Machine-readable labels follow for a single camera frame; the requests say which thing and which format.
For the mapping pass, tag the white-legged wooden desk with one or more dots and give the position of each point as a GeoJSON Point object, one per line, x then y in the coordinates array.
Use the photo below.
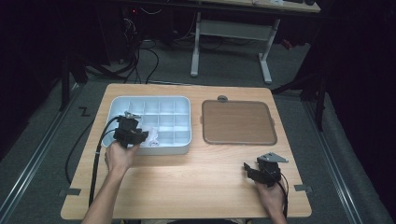
{"type": "Point", "coordinates": [233, 29]}

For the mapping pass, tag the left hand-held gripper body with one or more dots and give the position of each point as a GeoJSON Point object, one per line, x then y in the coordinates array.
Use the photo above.
{"type": "Point", "coordinates": [126, 132]}

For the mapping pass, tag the grey round table grommet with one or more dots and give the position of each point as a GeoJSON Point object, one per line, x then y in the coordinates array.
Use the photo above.
{"type": "Point", "coordinates": [222, 99]}

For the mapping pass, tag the person's left hand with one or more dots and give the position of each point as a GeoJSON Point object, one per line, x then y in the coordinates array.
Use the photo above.
{"type": "Point", "coordinates": [120, 157]}

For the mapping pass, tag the white compartment storage box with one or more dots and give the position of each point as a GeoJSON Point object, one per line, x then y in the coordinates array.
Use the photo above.
{"type": "Point", "coordinates": [168, 124]}

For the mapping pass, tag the person's right hand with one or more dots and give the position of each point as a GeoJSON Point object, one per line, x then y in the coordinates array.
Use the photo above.
{"type": "Point", "coordinates": [271, 199]}

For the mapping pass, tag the black metal stand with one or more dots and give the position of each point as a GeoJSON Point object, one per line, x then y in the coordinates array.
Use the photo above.
{"type": "Point", "coordinates": [67, 81]}
{"type": "Point", "coordinates": [317, 93]}

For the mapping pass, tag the metal floor rail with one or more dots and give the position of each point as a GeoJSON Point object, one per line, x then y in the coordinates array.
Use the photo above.
{"type": "Point", "coordinates": [334, 161]}
{"type": "Point", "coordinates": [34, 152]}

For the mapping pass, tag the grey tape piece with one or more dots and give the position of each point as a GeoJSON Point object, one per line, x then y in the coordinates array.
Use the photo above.
{"type": "Point", "coordinates": [303, 188]}
{"type": "Point", "coordinates": [70, 192]}

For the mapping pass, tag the brown tray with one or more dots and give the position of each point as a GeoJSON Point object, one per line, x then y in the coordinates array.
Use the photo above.
{"type": "Point", "coordinates": [238, 123]}

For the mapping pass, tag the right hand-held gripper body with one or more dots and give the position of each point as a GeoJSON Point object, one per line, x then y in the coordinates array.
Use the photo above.
{"type": "Point", "coordinates": [269, 172]}

